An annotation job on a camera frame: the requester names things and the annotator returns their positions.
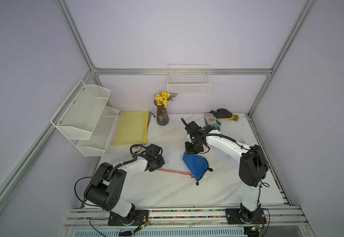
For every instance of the red zipper mesh document bag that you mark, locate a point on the red zipper mesh document bag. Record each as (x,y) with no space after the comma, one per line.
(174,162)

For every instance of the yellow mesh document bag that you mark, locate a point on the yellow mesh document bag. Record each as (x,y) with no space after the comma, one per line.
(132,128)

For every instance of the black yellow work glove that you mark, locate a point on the black yellow work glove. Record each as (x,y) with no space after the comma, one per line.
(224,114)

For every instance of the aluminium frame rail base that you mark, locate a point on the aluminium frame rail base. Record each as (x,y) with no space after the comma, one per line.
(276,221)

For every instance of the blue microfiber cleaning cloth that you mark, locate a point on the blue microfiber cleaning cloth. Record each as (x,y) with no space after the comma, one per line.
(198,166)

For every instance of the white wire wall basket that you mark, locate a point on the white wire wall basket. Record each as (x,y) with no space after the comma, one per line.
(188,79)

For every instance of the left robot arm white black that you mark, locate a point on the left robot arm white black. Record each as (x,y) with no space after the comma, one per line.
(105,187)

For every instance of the yellow artificial flowers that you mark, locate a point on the yellow artificial flowers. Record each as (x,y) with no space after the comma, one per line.
(163,99)

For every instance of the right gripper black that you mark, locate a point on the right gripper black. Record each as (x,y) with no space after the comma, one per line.
(190,151)

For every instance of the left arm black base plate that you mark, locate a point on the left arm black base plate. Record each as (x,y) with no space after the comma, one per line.
(136,217)

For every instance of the dark purple glass vase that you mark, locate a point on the dark purple glass vase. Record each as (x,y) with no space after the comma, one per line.
(162,116)

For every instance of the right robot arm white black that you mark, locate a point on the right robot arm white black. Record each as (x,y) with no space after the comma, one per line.
(253,166)

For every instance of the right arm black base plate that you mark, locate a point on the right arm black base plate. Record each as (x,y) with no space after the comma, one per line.
(244,216)

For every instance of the green white work glove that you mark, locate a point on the green white work glove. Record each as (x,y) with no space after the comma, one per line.
(211,120)

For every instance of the white two-tier mesh shelf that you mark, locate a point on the white two-tier mesh shelf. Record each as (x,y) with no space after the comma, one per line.
(86,119)

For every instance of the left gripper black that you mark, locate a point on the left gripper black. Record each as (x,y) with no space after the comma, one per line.
(161,162)

